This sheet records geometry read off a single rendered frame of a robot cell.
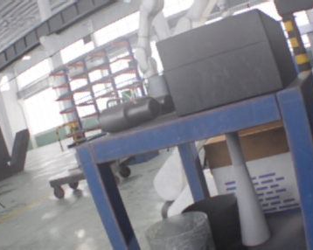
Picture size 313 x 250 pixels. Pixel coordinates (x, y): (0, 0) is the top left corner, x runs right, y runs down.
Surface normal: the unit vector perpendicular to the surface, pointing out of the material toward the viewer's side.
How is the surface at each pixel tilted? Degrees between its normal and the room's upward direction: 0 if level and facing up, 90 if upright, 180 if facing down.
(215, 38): 90
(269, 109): 90
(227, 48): 90
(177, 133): 90
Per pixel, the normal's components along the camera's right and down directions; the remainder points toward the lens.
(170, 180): -0.50, 0.22
